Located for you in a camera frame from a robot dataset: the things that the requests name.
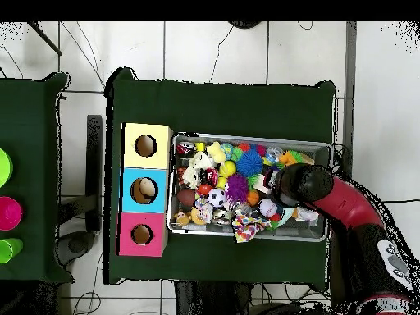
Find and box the plain wooden block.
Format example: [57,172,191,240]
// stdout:
[252,173,273,195]

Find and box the white baseball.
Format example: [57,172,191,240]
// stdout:
[258,198,278,218]

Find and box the wooden box with three holes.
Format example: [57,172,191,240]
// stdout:
[116,122,174,258]

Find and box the yellow plush animal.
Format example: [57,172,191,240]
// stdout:
[205,141,228,164]

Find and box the small soccer ball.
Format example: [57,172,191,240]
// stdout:
[207,187,227,208]

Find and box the purple spiky ball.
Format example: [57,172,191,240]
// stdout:
[224,173,250,203]

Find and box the brown monkey plush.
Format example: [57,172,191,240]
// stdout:
[172,211,192,228]

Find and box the dark green tablecloth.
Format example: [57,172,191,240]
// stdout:
[103,66,337,285]
[0,72,74,284]

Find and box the orange toy brick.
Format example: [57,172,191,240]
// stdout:
[278,149,303,167]

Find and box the light teal cloth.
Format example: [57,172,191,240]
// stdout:
[276,206,296,227]

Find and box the dark grey oval base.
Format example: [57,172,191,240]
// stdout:
[57,230,96,267]

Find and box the black round base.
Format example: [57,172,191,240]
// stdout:
[227,21,263,30]

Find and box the pink plastic cup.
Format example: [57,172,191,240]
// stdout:
[0,195,23,231]

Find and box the bright green plastic cup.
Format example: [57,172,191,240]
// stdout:
[0,148,14,189]
[0,237,25,264]

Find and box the black slanted rod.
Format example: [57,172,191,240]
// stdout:
[27,21,63,57]

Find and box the blue stringy rubber ball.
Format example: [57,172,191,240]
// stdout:
[235,149,264,178]

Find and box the silver wire mesh bin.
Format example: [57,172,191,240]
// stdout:
[167,131,335,243]

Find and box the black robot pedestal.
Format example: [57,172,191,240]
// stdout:
[175,280,253,315]

